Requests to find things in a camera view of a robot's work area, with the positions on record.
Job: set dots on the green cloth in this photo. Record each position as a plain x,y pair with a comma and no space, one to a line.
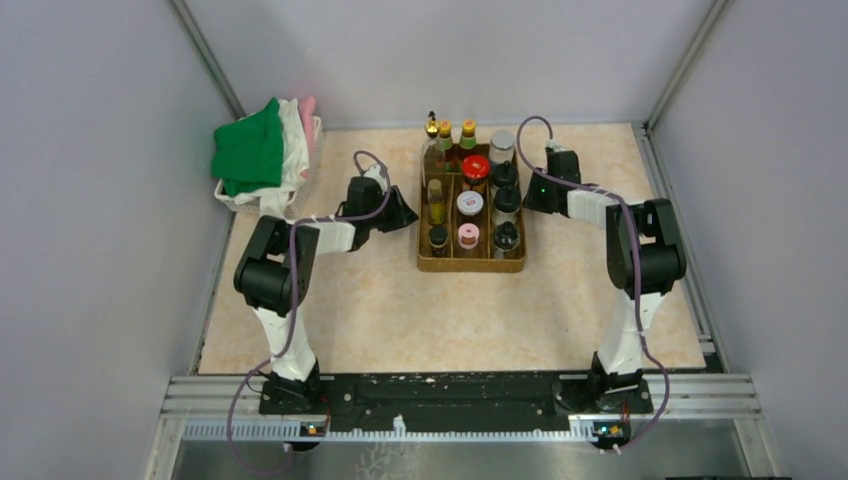
249,152

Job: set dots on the white lid sauce jar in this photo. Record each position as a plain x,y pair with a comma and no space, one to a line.
469,207

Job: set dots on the red lid sauce jar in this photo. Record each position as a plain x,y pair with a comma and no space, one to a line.
475,170

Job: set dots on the black cap soy bottle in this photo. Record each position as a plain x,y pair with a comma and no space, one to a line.
438,241

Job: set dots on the black cap dark jar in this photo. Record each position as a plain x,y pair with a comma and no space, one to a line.
506,241

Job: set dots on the black lid clear jar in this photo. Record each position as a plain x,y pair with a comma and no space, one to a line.
506,205
502,175

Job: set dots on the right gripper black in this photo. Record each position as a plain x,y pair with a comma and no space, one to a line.
530,199

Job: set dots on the silver lid salt jar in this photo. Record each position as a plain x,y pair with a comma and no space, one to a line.
501,147

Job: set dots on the tall glass oil bottle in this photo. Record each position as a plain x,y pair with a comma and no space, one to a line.
432,153

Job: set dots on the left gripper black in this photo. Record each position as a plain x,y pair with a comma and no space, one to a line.
402,214

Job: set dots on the pink cloth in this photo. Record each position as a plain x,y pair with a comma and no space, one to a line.
306,107

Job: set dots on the white plastic basket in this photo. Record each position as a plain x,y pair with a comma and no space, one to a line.
297,199

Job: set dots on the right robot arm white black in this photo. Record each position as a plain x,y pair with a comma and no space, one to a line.
645,257

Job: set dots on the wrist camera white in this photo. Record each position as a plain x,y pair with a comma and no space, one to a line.
555,147
377,172

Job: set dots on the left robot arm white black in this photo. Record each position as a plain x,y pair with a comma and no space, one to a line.
275,270

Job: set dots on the yellow label pepper shaker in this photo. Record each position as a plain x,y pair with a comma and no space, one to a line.
436,203

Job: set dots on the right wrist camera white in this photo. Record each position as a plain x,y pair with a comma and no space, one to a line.
555,147

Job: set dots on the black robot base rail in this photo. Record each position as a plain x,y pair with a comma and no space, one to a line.
507,402

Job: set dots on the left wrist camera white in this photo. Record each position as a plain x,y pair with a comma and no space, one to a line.
377,172

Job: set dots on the woven wicker divided tray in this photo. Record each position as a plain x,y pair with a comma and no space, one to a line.
452,187

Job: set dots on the yellow cap chili sauce bottle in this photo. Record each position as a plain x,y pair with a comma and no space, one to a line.
447,145

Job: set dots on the pink lid spice jar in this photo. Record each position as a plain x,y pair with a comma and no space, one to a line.
468,241

